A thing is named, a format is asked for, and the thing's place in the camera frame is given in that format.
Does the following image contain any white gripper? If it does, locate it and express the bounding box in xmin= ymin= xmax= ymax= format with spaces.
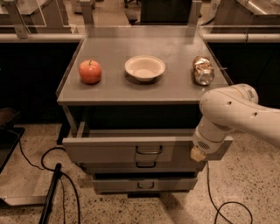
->
xmin=191 ymin=128 xmax=226 ymax=162

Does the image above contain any grey top drawer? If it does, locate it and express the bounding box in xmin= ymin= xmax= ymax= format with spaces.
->
xmin=62 ymin=121 xmax=235 ymax=165

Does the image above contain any grey drawer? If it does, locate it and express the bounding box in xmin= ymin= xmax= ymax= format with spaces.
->
xmin=82 ymin=160 xmax=206 ymax=173
xmin=93 ymin=177 xmax=197 ymax=193
xmin=62 ymin=121 xmax=235 ymax=165

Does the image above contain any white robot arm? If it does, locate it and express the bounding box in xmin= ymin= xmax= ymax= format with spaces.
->
xmin=191 ymin=84 xmax=280 ymax=162

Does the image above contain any grey middle drawer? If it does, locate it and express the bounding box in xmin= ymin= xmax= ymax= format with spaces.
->
xmin=82 ymin=160 xmax=206 ymax=173

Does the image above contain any grey bottom drawer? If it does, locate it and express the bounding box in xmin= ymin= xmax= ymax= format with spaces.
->
xmin=93 ymin=177 xmax=197 ymax=193

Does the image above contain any grey drawer cabinet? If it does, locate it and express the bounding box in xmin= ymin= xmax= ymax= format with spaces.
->
xmin=58 ymin=26 xmax=228 ymax=194

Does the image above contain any white paper bowl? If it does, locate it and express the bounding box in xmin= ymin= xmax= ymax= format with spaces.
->
xmin=124 ymin=55 xmax=165 ymax=81

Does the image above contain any red apple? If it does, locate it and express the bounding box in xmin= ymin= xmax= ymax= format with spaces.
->
xmin=79 ymin=59 xmax=102 ymax=84

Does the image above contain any black bar on floor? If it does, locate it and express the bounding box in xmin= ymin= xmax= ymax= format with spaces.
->
xmin=39 ymin=164 xmax=61 ymax=224

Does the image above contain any dark object left edge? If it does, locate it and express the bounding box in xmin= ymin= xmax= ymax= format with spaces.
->
xmin=0 ymin=108 xmax=25 ymax=173

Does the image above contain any black cable right floor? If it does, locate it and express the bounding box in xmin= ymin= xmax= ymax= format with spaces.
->
xmin=206 ymin=162 xmax=254 ymax=224

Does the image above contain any black cable floor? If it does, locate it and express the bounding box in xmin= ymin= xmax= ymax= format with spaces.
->
xmin=8 ymin=129 xmax=86 ymax=224
xmin=206 ymin=162 xmax=254 ymax=224

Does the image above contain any black cable left floor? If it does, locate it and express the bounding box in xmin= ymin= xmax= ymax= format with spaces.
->
xmin=8 ymin=129 xmax=86 ymax=224

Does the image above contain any white horizontal rail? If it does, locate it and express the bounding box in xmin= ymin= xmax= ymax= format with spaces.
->
xmin=0 ymin=33 xmax=84 ymax=43

